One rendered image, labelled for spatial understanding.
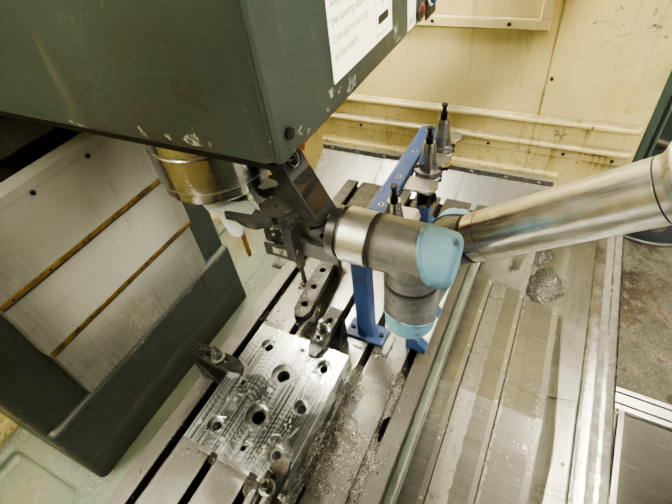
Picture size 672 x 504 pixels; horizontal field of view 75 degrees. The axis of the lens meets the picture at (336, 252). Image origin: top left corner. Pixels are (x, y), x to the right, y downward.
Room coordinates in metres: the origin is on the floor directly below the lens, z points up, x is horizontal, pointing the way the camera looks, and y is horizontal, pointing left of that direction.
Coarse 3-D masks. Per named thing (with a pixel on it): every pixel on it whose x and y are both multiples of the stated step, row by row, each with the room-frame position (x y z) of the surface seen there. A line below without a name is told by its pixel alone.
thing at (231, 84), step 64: (0, 0) 0.46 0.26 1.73; (64, 0) 0.42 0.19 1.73; (128, 0) 0.38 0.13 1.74; (192, 0) 0.34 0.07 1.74; (256, 0) 0.34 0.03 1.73; (320, 0) 0.41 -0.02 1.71; (0, 64) 0.50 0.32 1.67; (64, 64) 0.44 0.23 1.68; (128, 64) 0.39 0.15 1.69; (192, 64) 0.35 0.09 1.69; (256, 64) 0.33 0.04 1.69; (320, 64) 0.40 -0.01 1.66; (128, 128) 0.42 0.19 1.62; (192, 128) 0.37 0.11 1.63; (256, 128) 0.33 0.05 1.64
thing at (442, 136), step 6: (438, 120) 0.93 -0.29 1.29; (444, 120) 0.92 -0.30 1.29; (438, 126) 0.92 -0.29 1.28; (444, 126) 0.92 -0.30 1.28; (438, 132) 0.92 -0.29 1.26; (444, 132) 0.91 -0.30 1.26; (450, 132) 0.92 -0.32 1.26; (438, 138) 0.92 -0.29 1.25; (444, 138) 0.91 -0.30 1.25; (450, 138) 0.92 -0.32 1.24; (438, 144) 0.91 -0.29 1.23; (444, 144) 0.91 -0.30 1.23; (450, 144) 0.91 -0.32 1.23
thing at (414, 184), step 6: (408, 180) 0.81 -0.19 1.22; (414, 180) 0.81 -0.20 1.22; (420, 180) 0.80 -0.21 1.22; (426, 180) 0.80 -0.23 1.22; (432, 180) 0.80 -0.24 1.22; (402, 186) 0.79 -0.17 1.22; (408, 186) 0.79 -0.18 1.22; (414, 186) 0.78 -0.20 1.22; (420, 186) 0.78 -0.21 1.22; (426, 186) 0.78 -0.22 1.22; (432, 186) 0.78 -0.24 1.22; (420, 192) 0.76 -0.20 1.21; (426, 192) 0.76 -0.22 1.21
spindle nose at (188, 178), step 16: (160, 160) 0.47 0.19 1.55; (176, 160) 0.46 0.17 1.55; (192, 160) 0.46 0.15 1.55; (208, 160) 0.46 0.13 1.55; (160, 176) 0.49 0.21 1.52; (176, 176) 0.47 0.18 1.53; (192, 176) 0.46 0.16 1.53; (208, 176) 0.46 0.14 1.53; (224, 176) 0.46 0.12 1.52; (240, 176) 0.47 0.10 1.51; (256, 176) 0.48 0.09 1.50; (176, 192) 0.47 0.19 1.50; (192, 192) 0.46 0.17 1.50; (208, 192) 0.46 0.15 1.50; (224, 192) 0.46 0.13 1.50; (240, 192) 0.47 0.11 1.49
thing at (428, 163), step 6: (426, 144) 0.83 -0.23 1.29; (432, 144) 0.82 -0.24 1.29; (426, 150) 0.83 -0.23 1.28; (432, 150) 0.82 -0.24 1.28; (426, 156) 0.82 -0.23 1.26; (432, 156) 0.82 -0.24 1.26; (420, 162) 0.83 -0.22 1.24; (426, 162) 0.82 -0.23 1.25; (432, 162) 0.82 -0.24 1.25; (420, 168) 0.83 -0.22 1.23; (426, 168) 0.82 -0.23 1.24; (432, 168) 0.82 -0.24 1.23
